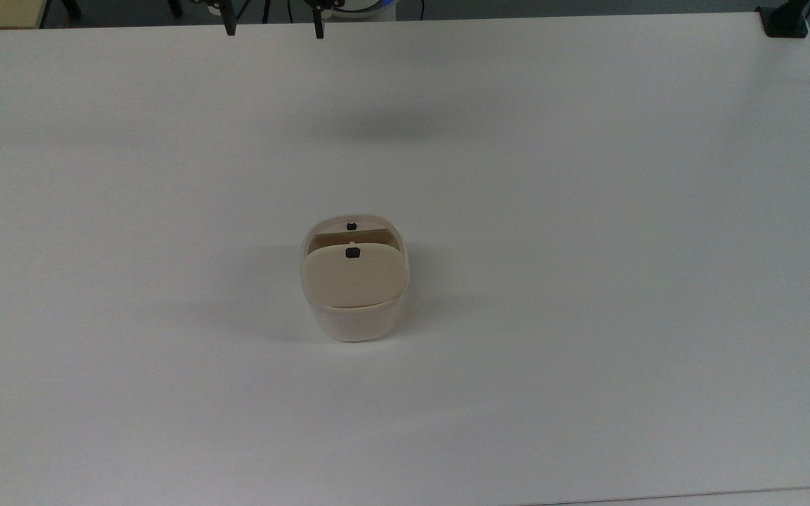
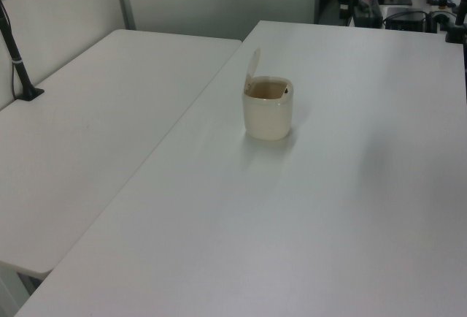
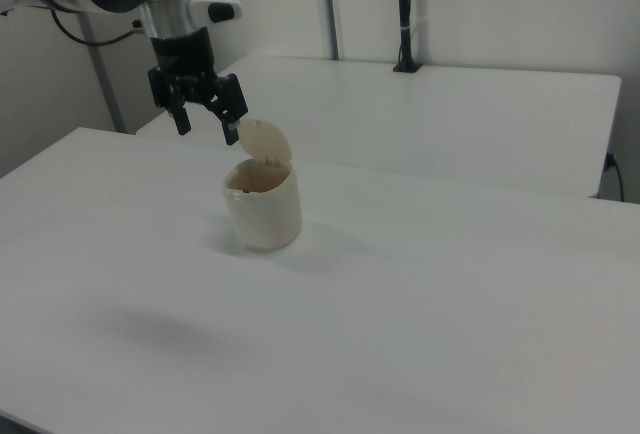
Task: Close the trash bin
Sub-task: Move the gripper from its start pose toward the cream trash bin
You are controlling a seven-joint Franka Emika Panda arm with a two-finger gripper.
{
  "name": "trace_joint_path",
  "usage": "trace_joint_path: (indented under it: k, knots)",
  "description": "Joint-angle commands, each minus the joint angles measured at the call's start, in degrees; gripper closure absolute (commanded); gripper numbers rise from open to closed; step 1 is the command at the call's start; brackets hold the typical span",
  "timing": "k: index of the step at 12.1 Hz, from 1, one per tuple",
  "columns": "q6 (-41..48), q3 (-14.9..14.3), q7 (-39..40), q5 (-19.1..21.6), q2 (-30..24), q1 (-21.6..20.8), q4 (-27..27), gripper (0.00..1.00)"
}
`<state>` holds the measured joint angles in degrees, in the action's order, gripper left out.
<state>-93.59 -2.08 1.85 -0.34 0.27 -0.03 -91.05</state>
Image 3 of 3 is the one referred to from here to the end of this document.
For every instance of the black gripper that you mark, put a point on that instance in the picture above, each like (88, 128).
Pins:
(182, 54)

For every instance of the cream trash bin lid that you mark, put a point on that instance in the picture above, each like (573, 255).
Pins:
(265, 141)

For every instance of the cream plastic trash bin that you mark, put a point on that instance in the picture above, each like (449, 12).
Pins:
(265, 214)

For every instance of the white table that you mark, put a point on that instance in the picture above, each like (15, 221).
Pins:
(400, 119)

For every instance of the black clamped pole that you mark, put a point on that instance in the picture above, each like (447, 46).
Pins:
(406, 14)

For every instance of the grey wall frame post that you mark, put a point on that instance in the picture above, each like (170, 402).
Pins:
(331, 4)
(105, 84)

